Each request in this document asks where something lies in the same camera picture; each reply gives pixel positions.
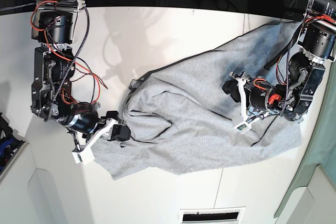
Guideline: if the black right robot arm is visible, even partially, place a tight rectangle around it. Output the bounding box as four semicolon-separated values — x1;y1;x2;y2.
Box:
29;0;130;141

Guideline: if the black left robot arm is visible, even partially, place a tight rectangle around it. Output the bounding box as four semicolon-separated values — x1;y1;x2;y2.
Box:
223;0;335;131

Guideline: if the white floor vent grille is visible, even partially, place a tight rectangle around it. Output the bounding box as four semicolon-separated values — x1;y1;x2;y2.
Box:
178;207;246;223

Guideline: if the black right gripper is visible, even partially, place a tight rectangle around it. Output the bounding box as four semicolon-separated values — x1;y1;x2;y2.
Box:
62;102;131;142

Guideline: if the grey t-shirt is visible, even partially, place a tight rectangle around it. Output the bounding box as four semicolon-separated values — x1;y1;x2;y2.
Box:
92;22;301;179

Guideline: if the blue black cable pile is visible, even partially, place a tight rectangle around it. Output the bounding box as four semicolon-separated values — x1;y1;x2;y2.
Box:
0;112;24;172

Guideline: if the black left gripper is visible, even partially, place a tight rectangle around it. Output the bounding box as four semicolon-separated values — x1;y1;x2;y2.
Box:
222;78;286;114

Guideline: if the black round floor object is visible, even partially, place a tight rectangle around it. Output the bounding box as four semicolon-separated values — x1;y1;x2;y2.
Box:
247;0;285;17

